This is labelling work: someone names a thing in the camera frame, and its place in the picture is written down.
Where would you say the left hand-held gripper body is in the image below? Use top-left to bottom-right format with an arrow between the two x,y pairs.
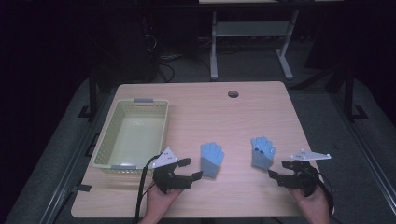
151,147 -> 194,195

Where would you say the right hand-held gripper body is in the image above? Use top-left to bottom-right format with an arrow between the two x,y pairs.
277,149 -> 332,198

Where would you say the plain blue glove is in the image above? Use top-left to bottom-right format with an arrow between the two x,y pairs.
200,142 -> 226,180

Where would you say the blue glove with white dots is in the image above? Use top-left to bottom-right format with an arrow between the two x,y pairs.
250,136 -> 277,172

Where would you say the pale yellow plastic basket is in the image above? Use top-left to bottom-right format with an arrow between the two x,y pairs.
92,97 -> 170,175

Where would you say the person's left hand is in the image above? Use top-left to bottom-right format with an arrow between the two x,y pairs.
140,186 -> 184,224

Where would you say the person's right hand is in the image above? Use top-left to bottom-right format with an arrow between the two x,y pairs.
287,186 -> 332,224

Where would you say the black metal stand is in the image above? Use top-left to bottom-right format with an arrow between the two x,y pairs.
342,64 -> 371,123
77,66 -> 100,119

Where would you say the white metal rack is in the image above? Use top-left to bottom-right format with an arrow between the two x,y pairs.
198,0 -> 345,81

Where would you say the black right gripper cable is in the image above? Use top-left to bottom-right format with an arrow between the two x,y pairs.
311,169 -> 336,218

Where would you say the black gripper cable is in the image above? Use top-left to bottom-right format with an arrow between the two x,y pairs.
134,153 -> 163,224
311,169 -> 336,218

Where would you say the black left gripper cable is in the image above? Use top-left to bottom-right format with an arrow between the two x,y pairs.
134,153 -> 163,224

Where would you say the aluminium frame rail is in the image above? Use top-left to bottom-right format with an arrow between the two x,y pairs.
329,91 -> 396,217
38,90 -> 117,224

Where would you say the black table bracket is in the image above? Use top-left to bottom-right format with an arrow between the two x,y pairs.
71,183 -> 93,194

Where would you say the tangle of floor cables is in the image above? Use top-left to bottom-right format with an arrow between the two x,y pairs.
144,34 -> 213,84

